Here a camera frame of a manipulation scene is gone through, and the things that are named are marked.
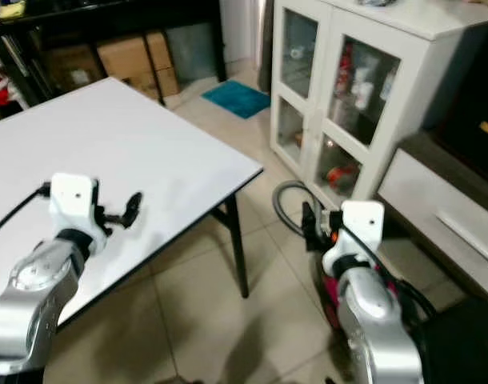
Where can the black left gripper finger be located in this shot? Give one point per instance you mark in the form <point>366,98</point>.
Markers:
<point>131,218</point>
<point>134,202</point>

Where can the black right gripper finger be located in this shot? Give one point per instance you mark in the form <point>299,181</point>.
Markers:
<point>307,218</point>

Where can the orange object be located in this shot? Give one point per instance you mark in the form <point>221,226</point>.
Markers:
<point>342,174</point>

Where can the pink vacuum cleaner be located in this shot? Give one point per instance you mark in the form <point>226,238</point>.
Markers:
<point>330,292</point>

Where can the white table with black legs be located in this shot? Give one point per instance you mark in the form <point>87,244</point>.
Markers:
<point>116,136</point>

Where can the low white drawer cabinet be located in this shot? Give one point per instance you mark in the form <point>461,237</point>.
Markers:
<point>428,192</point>

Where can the white cup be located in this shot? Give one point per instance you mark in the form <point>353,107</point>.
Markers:
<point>362,94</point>

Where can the teal floor mat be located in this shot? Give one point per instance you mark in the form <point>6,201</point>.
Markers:
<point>236,98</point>

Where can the light brown cardboard box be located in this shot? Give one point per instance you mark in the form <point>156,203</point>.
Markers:
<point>128,60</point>

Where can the dark brown cardboard box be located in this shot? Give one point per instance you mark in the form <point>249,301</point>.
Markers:
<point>72,68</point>

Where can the red bottle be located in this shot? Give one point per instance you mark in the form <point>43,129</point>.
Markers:
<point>350,64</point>

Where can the grey leaning panel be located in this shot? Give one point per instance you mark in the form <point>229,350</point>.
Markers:
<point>192,52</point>

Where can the black console table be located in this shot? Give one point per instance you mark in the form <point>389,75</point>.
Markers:
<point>100,20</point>

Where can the black television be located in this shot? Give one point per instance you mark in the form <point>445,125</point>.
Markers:
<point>472,112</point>

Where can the yellow object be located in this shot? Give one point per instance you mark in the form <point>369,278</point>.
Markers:
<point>12,10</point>

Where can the white glass door cabinet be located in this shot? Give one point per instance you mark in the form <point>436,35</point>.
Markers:
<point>420,16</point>

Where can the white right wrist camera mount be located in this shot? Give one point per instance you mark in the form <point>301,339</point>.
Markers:
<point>360,220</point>

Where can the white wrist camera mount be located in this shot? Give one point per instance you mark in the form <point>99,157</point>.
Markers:
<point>360,220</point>
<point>72,200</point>

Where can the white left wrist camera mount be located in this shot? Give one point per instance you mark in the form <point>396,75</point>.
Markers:
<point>72,200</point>

